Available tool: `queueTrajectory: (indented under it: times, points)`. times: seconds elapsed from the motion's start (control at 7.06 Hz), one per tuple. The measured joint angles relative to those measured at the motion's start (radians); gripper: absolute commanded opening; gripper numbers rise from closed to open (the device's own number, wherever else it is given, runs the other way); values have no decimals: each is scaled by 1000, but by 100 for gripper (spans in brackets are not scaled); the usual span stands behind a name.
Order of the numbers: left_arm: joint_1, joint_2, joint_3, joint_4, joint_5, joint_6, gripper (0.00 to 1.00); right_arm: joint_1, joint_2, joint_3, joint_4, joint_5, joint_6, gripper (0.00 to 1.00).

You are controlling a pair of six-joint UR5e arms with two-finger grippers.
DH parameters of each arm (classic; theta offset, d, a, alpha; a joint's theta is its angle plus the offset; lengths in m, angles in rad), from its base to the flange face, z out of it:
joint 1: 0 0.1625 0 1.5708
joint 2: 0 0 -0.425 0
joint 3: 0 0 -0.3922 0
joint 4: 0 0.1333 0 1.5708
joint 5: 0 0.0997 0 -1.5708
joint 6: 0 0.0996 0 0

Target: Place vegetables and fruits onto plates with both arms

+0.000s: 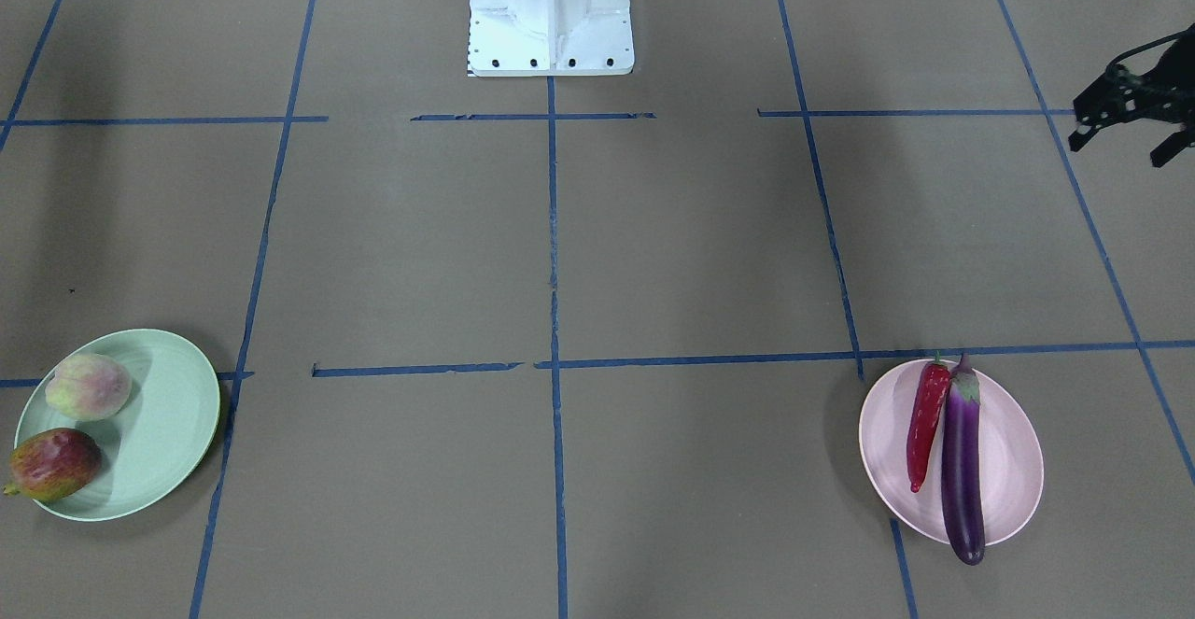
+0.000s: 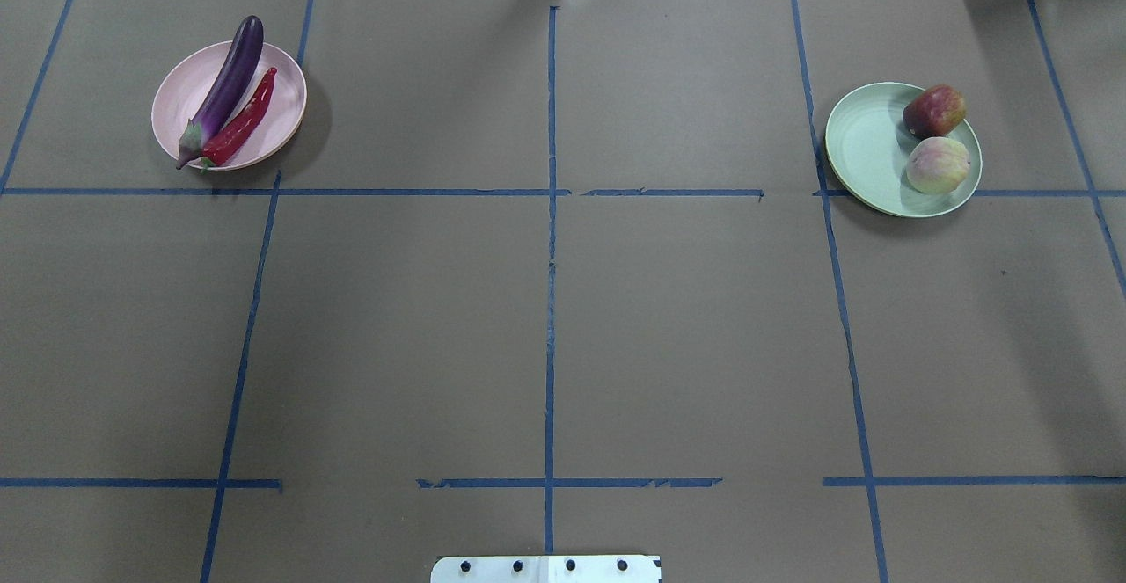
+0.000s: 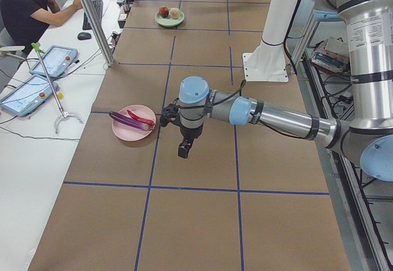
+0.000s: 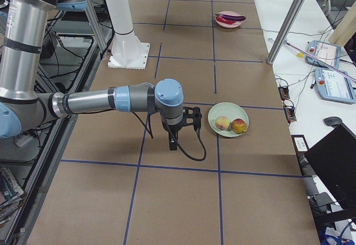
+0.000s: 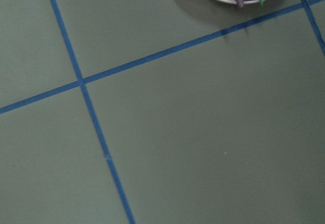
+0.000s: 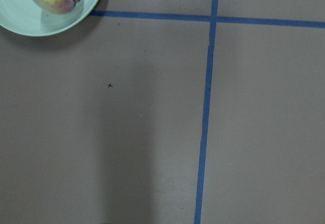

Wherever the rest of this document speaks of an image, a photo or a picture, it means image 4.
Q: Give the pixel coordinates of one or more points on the reacher grabber tool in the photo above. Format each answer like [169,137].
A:
[322,61]

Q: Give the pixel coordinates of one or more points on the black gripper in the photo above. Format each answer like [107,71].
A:
[172,129]

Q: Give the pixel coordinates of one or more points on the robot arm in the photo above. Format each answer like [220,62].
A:
[22,108]

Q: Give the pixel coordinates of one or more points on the red yellow pomegranate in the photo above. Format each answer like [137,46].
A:
[238,126]

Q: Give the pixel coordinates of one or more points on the purple eggplant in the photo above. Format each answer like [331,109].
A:
[226,17]

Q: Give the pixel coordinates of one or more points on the white post base plate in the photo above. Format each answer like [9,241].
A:
[128,52]

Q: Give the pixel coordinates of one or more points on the pink plate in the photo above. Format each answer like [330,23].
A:
[236,24]

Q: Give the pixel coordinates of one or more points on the white label card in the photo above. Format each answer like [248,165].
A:
[300,143]

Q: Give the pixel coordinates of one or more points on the black computer mouse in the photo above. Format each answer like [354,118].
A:
[332,121]

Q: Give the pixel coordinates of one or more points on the upper blue teach pendant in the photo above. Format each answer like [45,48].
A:
[328,53]

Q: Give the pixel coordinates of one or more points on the pink peach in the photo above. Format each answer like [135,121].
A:
[222,123]

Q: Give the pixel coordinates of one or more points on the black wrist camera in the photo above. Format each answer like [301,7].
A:
[192,117]

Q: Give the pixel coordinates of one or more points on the green plate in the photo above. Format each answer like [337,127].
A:
[230,110]

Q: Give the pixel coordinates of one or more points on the aluminium frame post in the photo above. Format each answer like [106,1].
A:
[284,30]

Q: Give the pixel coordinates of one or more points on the black monitor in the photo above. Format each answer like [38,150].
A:
[333,161]

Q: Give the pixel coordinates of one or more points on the lower blue teach pendant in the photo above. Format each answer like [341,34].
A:
[332,86]

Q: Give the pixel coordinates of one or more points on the red chili pepper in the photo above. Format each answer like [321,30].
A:
[224,21]

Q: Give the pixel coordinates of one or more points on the stack of books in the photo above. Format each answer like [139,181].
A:
[12,195]

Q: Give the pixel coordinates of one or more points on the blue teach pendant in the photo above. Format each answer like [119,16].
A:
[328,53]
[332,86]

